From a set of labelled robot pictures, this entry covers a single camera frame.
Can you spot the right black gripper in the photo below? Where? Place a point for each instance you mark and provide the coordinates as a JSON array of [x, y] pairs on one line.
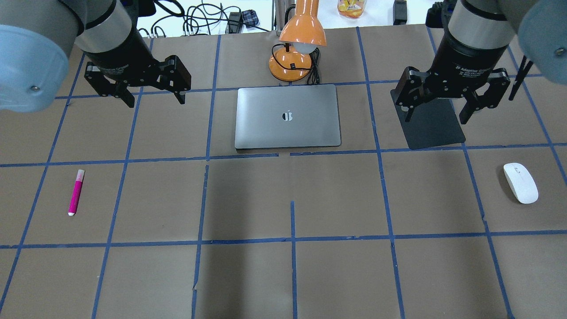
[[465, 60]]

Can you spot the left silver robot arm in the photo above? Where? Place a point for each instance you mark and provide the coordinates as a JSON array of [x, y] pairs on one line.
[[37, 37]]

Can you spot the black mousepad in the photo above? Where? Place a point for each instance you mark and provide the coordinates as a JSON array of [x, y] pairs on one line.
[[433, 124]]

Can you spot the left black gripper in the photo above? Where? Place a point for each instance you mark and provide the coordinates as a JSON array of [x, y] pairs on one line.
[[118, 56]]

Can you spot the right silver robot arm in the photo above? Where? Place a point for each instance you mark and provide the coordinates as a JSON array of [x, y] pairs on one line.
[[487, 46]]

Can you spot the pink marker pen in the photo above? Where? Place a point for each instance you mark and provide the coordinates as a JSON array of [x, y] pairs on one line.
[[77, 189]]

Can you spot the black power adapter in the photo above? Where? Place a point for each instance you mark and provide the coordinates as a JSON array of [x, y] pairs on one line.
[[400, 12]]

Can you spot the grey closed laptop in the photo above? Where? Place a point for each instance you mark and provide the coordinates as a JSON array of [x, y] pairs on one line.
[[287, 117]]

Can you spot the orange desk lamp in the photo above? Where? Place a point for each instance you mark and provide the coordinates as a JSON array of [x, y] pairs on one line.
[[301, 36]]

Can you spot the white computer mouse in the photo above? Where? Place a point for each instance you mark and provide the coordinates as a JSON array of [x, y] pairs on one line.
[[521, 182]]

